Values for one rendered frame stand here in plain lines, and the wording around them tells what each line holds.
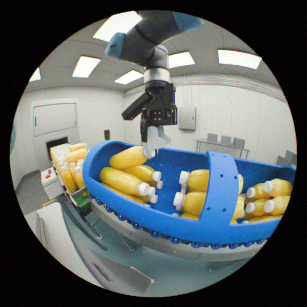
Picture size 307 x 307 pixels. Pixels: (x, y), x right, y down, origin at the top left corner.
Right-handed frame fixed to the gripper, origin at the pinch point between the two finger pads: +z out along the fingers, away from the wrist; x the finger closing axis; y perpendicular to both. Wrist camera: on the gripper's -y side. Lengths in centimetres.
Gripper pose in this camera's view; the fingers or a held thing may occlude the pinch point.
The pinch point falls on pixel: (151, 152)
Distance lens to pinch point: 29.6
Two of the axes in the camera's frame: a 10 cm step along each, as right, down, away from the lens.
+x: 4.3, -2.8, 8.6
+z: 0.0, 9.5, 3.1
